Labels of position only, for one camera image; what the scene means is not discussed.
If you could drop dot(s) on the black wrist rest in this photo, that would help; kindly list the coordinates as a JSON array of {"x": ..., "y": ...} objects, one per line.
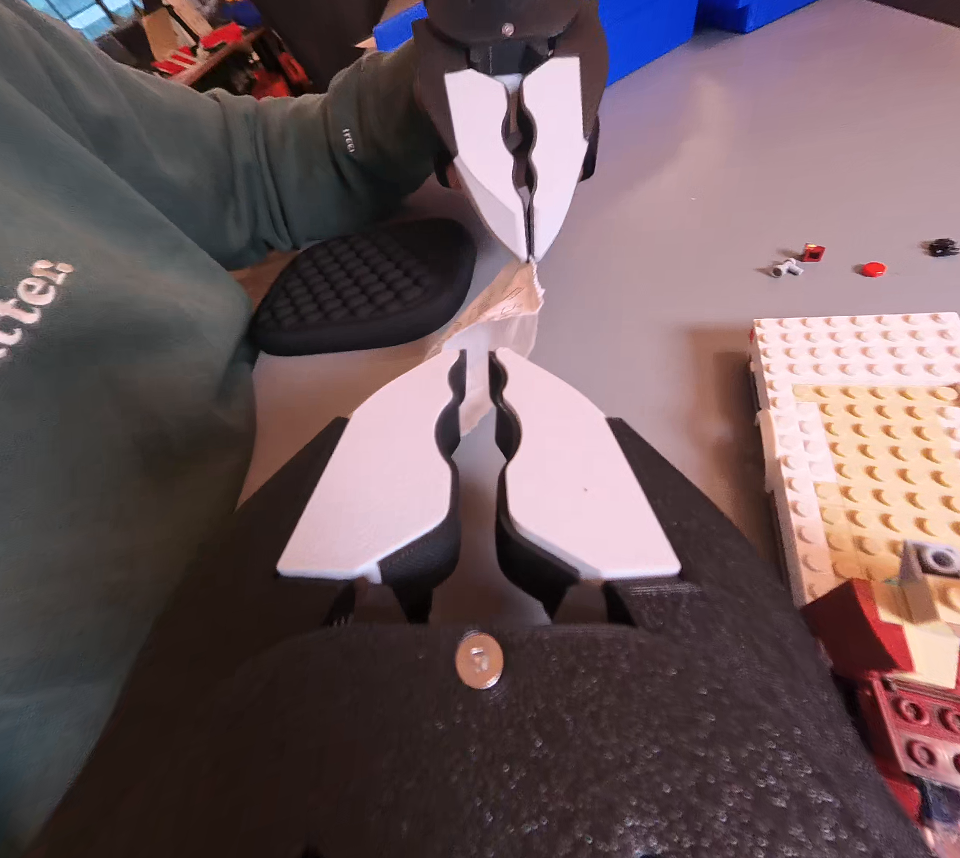
[{"x": 360, "y": 288}]

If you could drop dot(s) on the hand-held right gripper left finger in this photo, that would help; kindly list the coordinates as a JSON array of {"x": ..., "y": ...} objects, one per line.
[{"x": 367, "y": 498}]

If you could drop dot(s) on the white long brick plate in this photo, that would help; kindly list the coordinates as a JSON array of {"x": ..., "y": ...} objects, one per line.
[
  {"x": 847, "y": 333},
  {"x": 847, "y": 370}
]

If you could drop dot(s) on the small black brick piece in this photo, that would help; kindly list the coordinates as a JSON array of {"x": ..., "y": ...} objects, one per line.
[{"x": 943, "y": 247}]

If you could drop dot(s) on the small grey brick piece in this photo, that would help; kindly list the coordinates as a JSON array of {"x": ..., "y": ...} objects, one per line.
[{"x": 786, "y": 267}]

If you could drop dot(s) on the person's left forearm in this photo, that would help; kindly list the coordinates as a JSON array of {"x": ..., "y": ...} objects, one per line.
[{"x": 315, "y": 153}]

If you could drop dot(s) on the red round stud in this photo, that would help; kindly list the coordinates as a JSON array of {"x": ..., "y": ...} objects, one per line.
[{"x": 872, "y": 268}]

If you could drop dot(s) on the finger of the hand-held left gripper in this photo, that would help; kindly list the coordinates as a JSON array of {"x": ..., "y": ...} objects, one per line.
[
  {"x": 559, "y": 138},
  {"x": 480, "y": 145}
]

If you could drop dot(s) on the small brick-print paper bag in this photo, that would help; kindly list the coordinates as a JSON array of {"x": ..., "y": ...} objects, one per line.
[{"x": 495, "y": 303}]

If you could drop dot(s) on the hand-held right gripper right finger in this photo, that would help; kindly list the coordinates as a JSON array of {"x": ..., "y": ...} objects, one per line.
[{"x": 585, "y": 498}]

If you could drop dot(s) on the toy brick truck model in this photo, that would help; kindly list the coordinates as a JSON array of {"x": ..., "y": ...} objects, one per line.
[{"x": 862, "y": 460}]

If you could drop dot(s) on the dark red slope piece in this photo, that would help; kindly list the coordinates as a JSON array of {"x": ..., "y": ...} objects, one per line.
[{"x": 814, "y": 252}]

